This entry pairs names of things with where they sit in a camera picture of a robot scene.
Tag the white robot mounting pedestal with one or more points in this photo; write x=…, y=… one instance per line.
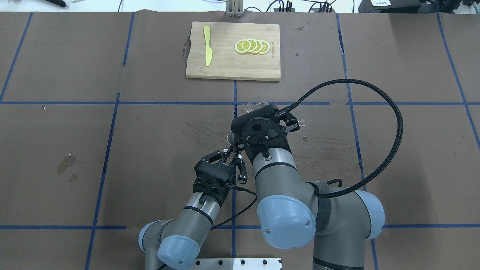
x=237, y=264

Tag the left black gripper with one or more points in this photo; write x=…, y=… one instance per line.
x=240, y=169

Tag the clear glass shaker cup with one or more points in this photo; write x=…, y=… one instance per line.
x=255, y=104

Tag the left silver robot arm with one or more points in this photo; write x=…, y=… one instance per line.
x=176, y=243

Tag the yellow plastic knife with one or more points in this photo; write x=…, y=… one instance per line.
x=208, y=49

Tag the lemon slice nearest front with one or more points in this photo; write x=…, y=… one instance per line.
x=243, y=46

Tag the black box on table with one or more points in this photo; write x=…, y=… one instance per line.
x=389, y=6

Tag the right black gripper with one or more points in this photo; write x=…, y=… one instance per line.
x=291, y=120

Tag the wooden cutting board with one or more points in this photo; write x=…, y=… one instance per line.
x=226, y=62

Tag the aluminium frame post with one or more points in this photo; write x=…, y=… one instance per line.
x=234, y=8

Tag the lemon slice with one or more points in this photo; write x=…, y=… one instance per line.
x=253, y=45
x=259, y=46
x=243, y=46
x=265, y=47

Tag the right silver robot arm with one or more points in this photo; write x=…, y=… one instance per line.
x=291, y=212

